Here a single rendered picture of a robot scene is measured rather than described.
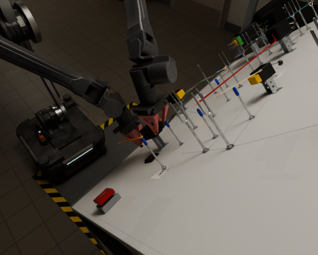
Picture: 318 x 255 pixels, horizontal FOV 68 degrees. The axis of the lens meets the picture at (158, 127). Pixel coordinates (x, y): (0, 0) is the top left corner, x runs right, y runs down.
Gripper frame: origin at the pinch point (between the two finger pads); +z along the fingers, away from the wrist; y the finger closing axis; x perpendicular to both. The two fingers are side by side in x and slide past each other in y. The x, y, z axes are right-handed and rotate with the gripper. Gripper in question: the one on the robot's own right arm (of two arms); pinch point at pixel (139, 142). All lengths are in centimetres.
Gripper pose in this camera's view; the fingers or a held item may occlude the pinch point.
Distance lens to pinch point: 85.8
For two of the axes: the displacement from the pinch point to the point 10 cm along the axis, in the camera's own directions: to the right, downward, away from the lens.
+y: 5.8, -5.6, 5.9
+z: 4.6, 8.2, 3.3
